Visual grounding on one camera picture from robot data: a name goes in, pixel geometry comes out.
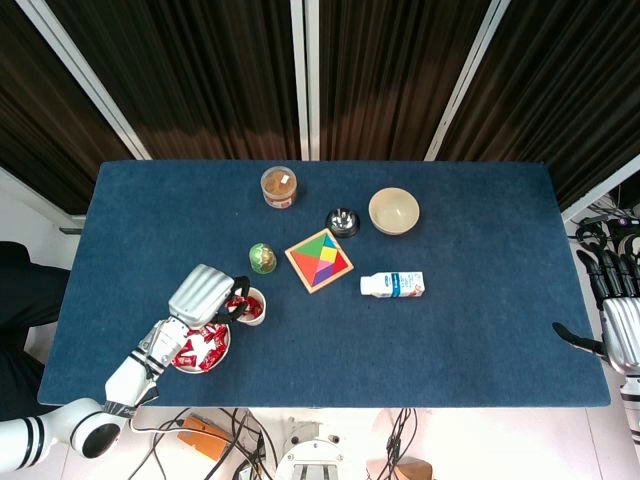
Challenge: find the clear plastic snack jar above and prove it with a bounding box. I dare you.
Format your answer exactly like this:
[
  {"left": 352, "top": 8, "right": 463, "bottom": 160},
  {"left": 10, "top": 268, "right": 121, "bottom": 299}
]
[{"left": 260, "top": 167, "right": 300, "bottom": 210}]

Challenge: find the white metal frame post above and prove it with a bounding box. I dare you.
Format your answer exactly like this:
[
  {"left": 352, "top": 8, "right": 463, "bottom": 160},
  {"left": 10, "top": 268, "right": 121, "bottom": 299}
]
[
  {"left": 559, "top": 153, "right": 640, "bottom": 224},
  {"left": 423, "top": 0, "right": 512, "bottom": 162},
  {"left": 304, "top": 0, "right": 322, "bottom": 161},
  {"left": 291, "top": 0, "right": 311, "bottom": 161},
  {"left": 14, "top": 0, "right": 152, "bottom": 161},
  {"left": 0, "top": 166, "right": 87, "bottom": 221}
]

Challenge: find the orange control box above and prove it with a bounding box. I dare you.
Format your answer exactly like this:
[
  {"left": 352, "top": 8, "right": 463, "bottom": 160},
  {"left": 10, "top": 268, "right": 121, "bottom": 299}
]
[{"left": 177, "top": 413, "right": 231, "bottom": 461}]

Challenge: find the wooden tangram tray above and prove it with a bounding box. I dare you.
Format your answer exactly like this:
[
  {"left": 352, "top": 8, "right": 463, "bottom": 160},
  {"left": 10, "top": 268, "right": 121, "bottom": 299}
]
[{"left": 283, "top": 227, "right": 355, "bottom": 295}]

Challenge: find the black floor cable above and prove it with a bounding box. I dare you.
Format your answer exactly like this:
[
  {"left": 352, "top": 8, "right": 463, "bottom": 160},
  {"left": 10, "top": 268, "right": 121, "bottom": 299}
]
[
  {"left": 132, "top": 407, "right": 276, "bottom": 480},
  {"left": 384, "top": 407, "right": 419, "bottom": 480}
]

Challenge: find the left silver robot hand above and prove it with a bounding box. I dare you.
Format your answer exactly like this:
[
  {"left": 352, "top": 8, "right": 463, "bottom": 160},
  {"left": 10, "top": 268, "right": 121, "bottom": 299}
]
[{"left": 168, "top": 263, "right": 251, "bottom": 327}]

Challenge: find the white paper cup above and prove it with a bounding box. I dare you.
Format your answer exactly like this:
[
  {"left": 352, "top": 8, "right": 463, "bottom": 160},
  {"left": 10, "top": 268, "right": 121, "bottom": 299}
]
[{"left": 227, "top": 287, "right": 268, "bottom": 327}]

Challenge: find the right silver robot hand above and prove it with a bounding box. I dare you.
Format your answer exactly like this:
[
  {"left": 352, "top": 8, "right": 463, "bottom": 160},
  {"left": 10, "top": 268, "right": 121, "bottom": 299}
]
[{"left": 552, "top": 247, "right": 640, "bottom": 376}]

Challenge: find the white robot torso base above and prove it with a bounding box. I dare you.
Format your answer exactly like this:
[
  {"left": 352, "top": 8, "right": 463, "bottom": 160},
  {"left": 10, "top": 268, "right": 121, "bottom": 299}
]
[{"left": 274, "top": 418, "right": 347, "bottom": 480}]

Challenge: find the green tangram triangle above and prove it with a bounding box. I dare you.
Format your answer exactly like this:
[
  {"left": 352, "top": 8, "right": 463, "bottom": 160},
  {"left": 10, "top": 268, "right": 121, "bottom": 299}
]
[{"left": 291, "top": 233, "right": 327, "bottom": 262}]

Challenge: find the green gold nesting doll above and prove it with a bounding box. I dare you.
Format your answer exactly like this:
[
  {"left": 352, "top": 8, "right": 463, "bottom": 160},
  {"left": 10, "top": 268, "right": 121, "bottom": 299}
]
[{"left": 248, "top": 242, "right": 279, "bottom": 275}]

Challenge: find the blue felt tablecloth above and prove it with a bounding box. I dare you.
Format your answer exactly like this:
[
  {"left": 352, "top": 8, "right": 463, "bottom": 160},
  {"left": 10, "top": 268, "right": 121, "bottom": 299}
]
[{"left": 37, "top": 159, "right": 614, "bottom": 409}]

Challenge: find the white milk bottle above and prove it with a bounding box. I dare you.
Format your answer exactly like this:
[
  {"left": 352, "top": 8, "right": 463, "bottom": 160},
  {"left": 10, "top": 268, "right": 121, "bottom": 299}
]
[{"left": 359, "top": 270, "right": 426, "bottom": 300}]

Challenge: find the large orange tangram triangle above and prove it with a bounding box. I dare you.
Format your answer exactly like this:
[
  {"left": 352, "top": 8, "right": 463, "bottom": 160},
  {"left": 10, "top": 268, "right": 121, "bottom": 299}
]
[{"left": 291, "top": 251, "right": 322, "bottom": 288}]

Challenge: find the beige bowl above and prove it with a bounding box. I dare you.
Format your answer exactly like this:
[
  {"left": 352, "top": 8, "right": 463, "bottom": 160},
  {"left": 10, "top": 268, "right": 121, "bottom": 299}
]
[{"left": 368, "top": 187, "right": 422, "bottom": 236}]

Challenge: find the black cable bundle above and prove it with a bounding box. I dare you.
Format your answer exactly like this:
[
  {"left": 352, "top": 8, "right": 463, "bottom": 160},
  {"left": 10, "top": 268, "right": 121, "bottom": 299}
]
[{"left": 574, "top": 185, "right": 640, "bottom": 259}]

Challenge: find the grey metal bracket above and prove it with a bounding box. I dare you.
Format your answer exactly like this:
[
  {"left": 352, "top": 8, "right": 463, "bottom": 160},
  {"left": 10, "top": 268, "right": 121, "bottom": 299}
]
[{"left": 58, "top": 214, "right": 87, "bottom": 236}]

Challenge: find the dark brown curtain panel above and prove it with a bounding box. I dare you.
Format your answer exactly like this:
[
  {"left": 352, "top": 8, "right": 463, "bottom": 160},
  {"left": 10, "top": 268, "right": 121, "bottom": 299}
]
[
  {"left": 0, "top": 0, "right": 135, "bottom": 215},
  {"left": 434, "top": 0, "right": 640, "bottom": 211},
  {"left": 318, "top": 0, "right": 494, "bottom": 161},
  {"left": 47, "top": 0, "right": 303, "bottom": 161}
]

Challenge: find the black fabric object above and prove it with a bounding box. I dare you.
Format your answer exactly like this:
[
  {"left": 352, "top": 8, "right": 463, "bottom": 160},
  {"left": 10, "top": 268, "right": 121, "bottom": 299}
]
[{"left": 0, "top": 241, "right": 72, "bottom": 436}]

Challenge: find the white plate of candies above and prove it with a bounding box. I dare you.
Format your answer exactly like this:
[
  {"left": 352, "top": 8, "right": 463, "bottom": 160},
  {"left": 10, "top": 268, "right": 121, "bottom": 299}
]
[{"left": 172, "top": 319, "right": 232, "bottom": 375}]

